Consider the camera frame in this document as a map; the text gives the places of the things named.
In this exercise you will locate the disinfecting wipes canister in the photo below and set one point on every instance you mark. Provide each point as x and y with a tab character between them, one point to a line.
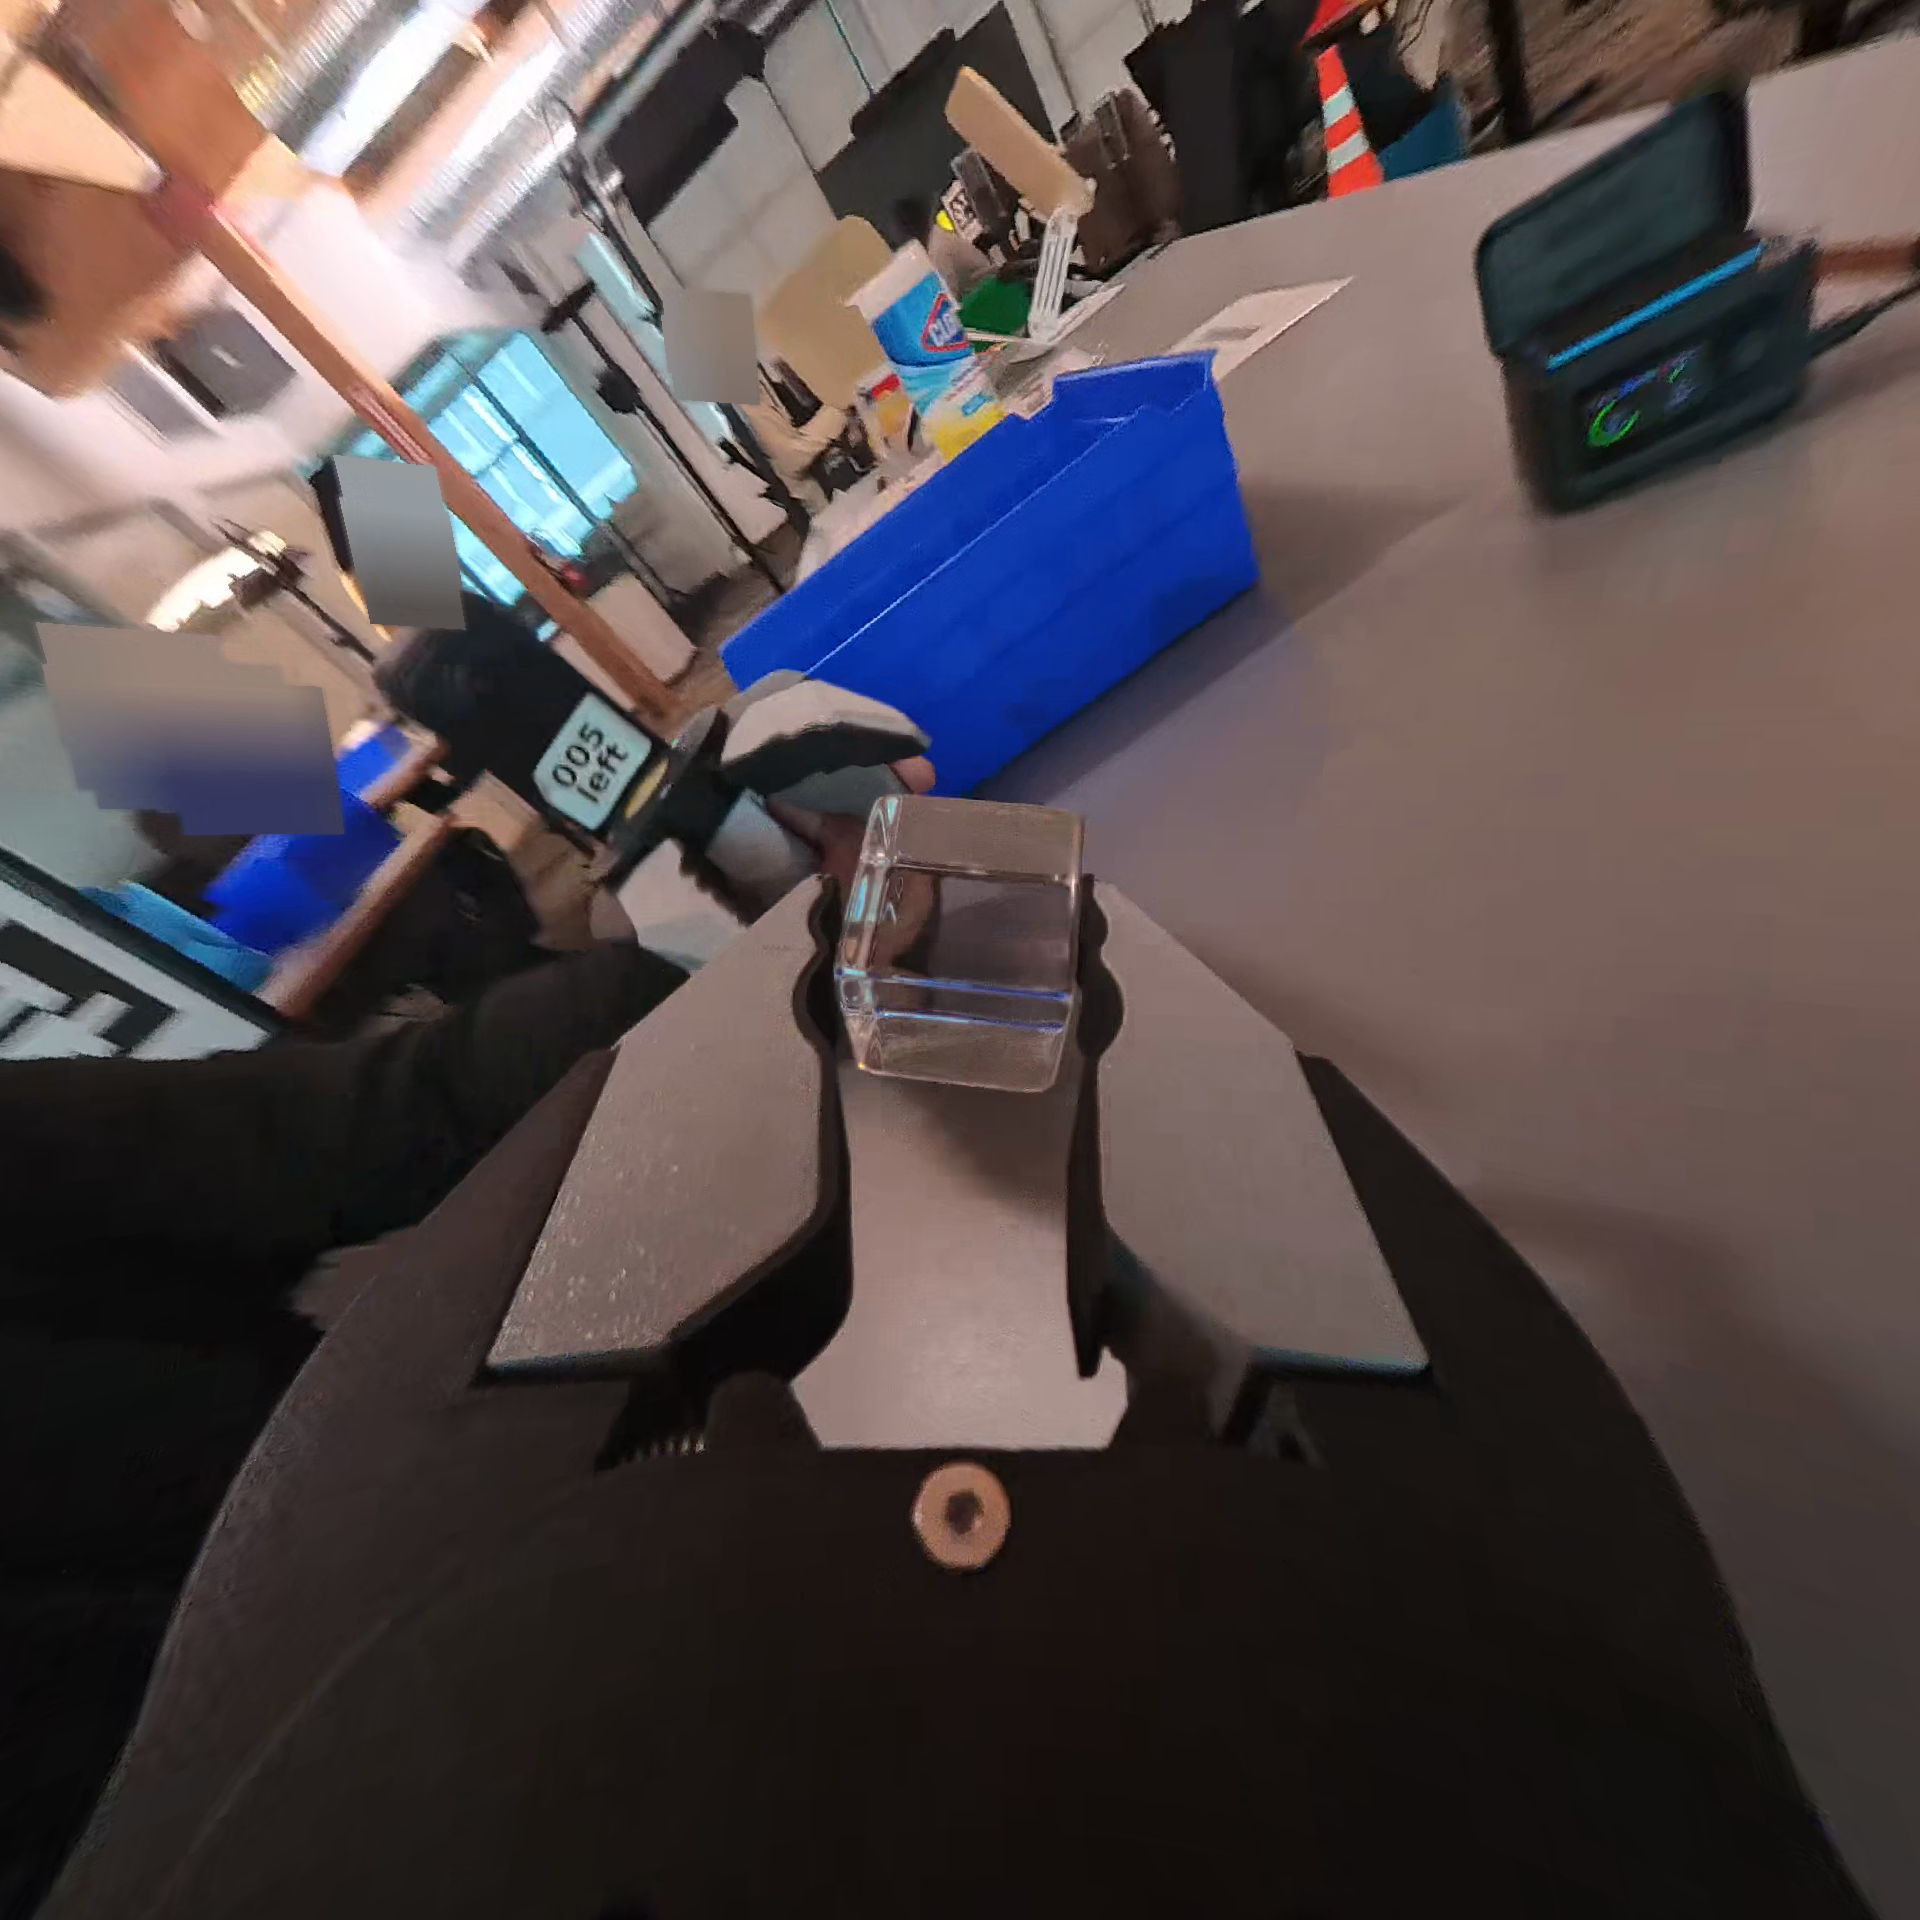
921	339

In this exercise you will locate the beige board on white stand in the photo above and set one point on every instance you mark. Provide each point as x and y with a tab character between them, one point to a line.
1012	142

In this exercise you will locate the window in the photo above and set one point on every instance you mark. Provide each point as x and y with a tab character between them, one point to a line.
523	435

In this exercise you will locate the small blue storage bin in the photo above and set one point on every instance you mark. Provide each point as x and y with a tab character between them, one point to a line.
293	885

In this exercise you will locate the orange traffic cone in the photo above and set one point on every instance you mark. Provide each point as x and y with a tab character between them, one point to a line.
1340	121

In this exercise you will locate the person's left forearm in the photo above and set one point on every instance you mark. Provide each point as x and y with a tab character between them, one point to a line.
299	1110

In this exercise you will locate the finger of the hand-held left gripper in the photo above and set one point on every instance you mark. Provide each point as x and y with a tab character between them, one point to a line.
809	706
757	855

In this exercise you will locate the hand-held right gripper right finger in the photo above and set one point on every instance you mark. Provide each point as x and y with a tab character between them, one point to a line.
1229	1186

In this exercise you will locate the wooden post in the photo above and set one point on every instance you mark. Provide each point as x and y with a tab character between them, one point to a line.
374	405

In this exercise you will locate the beige rounded board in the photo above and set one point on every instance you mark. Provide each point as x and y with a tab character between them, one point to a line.
832	300

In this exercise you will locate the dark charging case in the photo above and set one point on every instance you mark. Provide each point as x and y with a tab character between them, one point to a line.
1634	330

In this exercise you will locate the white paper sheet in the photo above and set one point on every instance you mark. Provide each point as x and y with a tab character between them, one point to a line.
1275	307

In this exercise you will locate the blue plastic bin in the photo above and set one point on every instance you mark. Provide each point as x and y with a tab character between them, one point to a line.
990	571

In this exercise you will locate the fiducial marker board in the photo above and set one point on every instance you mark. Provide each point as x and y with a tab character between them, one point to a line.
90	974

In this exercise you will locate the clear acrylic cube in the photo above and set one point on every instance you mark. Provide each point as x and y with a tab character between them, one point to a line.
960	932

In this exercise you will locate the blue bucket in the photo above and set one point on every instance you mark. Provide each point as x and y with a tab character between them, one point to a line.
1424	135

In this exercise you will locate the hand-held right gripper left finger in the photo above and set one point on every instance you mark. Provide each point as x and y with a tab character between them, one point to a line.
674	1186

